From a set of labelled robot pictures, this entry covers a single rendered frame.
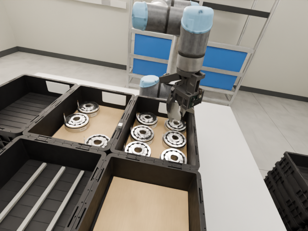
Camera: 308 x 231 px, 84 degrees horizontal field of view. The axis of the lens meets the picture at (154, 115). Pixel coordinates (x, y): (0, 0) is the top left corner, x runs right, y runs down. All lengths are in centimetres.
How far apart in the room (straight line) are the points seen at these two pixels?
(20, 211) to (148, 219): 35
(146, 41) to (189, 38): 207
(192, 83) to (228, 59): 215
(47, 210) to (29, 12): 391
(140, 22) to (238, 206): 78
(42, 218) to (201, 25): 65
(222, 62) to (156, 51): 93
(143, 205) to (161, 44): 218
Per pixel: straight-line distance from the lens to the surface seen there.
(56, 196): 64
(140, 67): 265
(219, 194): 86
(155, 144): 75
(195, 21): 47
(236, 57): 267
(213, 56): 259
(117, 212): 58
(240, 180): 96
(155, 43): 252
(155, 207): 60
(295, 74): 416
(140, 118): 83
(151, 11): 57
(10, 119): 98
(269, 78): 399
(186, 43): 48
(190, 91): 53
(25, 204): 66
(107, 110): 93
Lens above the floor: 136
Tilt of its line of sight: 35 degrees down
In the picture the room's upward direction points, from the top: 9 degrees clockwise
